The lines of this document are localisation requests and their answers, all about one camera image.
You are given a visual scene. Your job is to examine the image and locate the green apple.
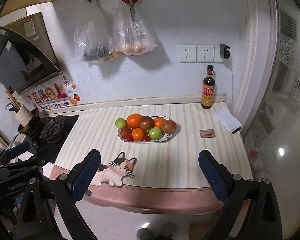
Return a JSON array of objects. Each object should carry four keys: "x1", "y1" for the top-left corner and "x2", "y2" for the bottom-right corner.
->
[
  {"x1": 115, "y1": 118, "x2": 127, "y2": 129},
  {"x1": 148, "y1": 127, "x2": 162, "y2": 140}
]

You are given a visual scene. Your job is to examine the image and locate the small orange fruit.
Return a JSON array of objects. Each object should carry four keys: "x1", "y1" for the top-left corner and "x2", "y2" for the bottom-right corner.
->
[{"x1": 132, "y1": 128, "x2": 145, "y2": 141}]

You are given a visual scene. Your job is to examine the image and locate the large red apple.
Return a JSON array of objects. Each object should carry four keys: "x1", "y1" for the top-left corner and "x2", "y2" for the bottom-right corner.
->
[{"x1": 161, "y1": 119, "x2": 177, "y2": 134}]

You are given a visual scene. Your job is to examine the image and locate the larger cherry tomato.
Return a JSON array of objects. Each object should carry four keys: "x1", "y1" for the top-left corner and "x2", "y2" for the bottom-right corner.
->
[{"x1": 126, "y1": 135, "x2": 134, "y2": 142}]

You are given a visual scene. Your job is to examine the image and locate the paper towel roll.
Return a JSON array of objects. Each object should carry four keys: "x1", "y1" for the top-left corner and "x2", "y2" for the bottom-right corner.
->
[{"x1": 14, "y1": 105, "x2": 33, "y2": 127}]

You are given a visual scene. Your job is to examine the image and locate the black gas stove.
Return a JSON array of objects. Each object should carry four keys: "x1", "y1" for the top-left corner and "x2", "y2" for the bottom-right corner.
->
[{"x1": 25, "y1": 115, "x2": 78, "y2": 163}]

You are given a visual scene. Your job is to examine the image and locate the dark red fruit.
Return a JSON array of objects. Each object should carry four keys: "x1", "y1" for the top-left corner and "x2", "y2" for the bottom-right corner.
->
[{"x1": 120, "y1": 127, "x2": 132, "y2": 139}]

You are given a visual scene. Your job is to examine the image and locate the striped table mat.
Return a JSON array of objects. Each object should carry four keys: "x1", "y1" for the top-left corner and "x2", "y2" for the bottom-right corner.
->
[{"x1": 55, "y1": 103, "x2": 253, "y2": 189}]

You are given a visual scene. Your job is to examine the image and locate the brown label tag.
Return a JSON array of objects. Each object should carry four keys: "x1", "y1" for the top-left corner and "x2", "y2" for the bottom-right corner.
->
[{"x1": 199, "y1": 129, "x2": 216, "y2": 139}]

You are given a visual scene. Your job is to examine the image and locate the large orange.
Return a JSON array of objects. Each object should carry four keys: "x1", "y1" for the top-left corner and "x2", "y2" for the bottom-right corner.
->
[{"x1": 126, "y1": 113, "x2": 142, "y2": 129}]

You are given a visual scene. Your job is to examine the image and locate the folded white cloth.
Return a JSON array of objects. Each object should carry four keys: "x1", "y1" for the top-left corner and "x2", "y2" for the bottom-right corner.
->
[{"x1": 214, "y1": 108, "x2": 242, "y2": 134}]

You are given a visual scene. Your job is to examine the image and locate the black range hood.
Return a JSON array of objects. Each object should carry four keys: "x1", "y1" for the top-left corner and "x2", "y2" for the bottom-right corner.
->
[{"x1": 0, "y1": 12, "x2": 63, "y2": 94}]

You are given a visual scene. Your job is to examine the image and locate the green apple on plate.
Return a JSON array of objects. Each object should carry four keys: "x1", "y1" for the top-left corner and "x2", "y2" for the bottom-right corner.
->
[{"x1": 148, "y1": 127, "x2": 162, "y2": 140}]

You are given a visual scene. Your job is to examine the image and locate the floral oval plate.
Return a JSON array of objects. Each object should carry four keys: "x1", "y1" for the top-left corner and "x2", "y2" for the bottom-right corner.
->
[{"x1": 117, "y1": 116, "x2": 175, "y2": 143}]

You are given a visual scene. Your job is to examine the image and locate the round mandarin orange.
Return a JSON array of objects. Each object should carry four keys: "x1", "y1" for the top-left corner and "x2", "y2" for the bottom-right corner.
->
[{"x1": 154, "y1": 117, "x2": 165, "y2": 128}]

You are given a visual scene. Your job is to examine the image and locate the dark sauce bottle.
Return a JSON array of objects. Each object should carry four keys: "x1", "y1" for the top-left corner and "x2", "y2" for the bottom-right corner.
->
[{"x1": 201, "y1": 64, "x2": 215, "y2": 109}]

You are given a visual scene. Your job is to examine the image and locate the plastic bag dark contents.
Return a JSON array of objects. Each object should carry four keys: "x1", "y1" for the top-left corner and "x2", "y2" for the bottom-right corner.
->
[{"x1": 74, "y1": 0, "x2": 114, "y2": 63}]

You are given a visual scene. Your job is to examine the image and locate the black plug adapter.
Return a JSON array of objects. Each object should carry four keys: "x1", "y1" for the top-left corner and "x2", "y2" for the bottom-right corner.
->
[{"x1": 219, "y1": 44, "x2": 230, "y2": 59}]

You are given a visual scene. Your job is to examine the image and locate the plastic bag with eggs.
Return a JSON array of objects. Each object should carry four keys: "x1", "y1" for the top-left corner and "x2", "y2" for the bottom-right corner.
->
[{"x1": 113, "y1": 2, "x2": 157, "y2": 56}]

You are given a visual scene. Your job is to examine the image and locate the colourful wall sticker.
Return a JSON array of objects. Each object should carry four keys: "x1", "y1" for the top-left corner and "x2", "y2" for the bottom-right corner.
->
[{"x1": 25, "y1": 74, "x2": 84, "y2": 111}]

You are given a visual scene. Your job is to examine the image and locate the white wall socket right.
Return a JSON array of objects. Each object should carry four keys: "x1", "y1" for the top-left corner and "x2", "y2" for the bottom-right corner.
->
[{"x1": 214, "y1": 46, "x2": 224, "y2": 63}]

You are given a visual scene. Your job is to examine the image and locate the white wall socket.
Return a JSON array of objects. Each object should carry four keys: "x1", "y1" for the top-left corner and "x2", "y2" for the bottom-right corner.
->
[
  {"x1": 177, "y1": 45, "x2": 197, "y2": 63},
  {"x1": 214, "y1": 46, "x2": 224, "y2": 63},
  {"x1": 197, "y1": 45, "x2": 215, "y2": 63}
]

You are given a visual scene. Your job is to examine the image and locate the white wall socket middle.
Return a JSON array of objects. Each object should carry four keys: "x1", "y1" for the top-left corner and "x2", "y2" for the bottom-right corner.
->
[{"x1": 197, "y1": 45, "x2": 215, "y2": 63}]

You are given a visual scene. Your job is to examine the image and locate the white wall socket left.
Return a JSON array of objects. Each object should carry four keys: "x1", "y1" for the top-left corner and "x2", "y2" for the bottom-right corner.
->
[{"x1": 177, "y1": 45, "x2": 197, "y2": 63}]

